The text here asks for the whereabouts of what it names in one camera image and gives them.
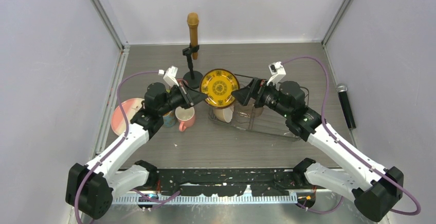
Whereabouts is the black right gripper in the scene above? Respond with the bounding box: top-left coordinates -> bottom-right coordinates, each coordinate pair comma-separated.
231,77 -> 291,119

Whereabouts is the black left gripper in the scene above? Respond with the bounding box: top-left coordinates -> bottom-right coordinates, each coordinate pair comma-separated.
158,80 -> 207,116

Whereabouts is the brown glass bowl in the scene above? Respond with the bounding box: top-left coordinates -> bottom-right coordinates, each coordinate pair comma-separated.
234,100 -> 264,118

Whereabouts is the plain pink mug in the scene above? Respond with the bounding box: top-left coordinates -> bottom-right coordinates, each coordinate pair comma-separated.
175,107 -> 196,132

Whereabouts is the yellow black patterned plate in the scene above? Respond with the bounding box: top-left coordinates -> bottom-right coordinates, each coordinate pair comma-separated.
199,68 -> 240,109

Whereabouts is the beige ceramic bowl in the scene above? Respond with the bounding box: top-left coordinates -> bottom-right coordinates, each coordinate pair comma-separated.
213,105 -> 234,123

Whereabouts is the blue mug yellow inside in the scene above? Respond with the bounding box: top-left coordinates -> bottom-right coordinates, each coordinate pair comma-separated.
162,110 -> 177,127

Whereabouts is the pink beige leaf plate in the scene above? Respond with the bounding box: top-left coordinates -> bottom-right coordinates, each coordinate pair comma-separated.
111,98 -> 144,136

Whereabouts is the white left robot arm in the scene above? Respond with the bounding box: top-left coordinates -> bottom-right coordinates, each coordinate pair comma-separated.
65,82 -> 208,219

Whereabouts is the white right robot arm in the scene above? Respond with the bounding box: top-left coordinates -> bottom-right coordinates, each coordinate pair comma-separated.
231,78 -> 404,222

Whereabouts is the black microphone stand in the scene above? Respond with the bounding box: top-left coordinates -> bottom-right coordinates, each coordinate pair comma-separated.
182,44 -> 203,89

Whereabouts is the black handheld microphone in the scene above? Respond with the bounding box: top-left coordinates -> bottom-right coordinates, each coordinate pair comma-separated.
336,84 -> 356,130

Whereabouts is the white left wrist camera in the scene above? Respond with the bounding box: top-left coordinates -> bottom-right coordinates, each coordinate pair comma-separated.
158,66 -> 179,87

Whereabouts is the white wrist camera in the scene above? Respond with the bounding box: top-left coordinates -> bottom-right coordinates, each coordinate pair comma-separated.
267,61 -> 286,86
158,66 -> 179,87

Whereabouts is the black wire dish rack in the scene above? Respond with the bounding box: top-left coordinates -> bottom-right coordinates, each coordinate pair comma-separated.
209,74 -> 299,141

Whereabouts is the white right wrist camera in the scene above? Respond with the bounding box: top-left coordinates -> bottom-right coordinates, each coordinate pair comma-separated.
267,61 -> 286,86

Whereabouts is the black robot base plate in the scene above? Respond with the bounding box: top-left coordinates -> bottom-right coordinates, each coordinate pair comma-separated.
148,168 -> 315,197

